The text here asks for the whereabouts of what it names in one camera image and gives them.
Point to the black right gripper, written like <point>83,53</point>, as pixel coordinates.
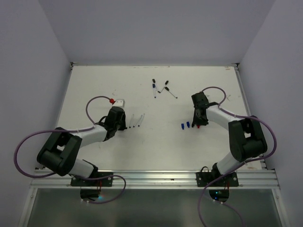
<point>196,120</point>

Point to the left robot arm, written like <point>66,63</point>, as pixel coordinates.
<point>60,151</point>

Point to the aluminium front rail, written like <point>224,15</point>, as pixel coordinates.
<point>174,179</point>

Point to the blue marker pen body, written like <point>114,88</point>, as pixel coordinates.
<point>142,119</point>

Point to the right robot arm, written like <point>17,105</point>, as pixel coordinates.
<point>246,137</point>

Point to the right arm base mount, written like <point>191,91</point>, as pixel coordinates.
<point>205,176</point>

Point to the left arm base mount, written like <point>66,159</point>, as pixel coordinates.
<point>91,189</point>

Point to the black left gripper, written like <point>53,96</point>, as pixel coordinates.
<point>123,126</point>

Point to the black marker diagonal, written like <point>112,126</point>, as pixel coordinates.
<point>165,84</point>

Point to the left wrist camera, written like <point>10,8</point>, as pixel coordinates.
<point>119,103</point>

